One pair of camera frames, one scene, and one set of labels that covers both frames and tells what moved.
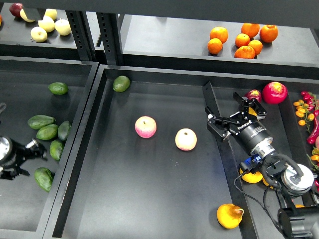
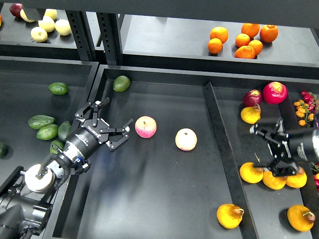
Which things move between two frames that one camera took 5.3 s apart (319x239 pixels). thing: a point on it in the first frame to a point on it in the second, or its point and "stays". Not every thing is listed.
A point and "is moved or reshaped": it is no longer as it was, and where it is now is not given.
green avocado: (44, 177) is moved or reshaped
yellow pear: (230, 216) stays
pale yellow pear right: (63, 27) stays
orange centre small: (241, 39) stays
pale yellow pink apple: (186, 139) stays
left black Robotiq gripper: (13, 155) to (87, 138)
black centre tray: (144, 165) stays
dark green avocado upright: (63, 130) stays
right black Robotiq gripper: (251, 136) to (282, 164)
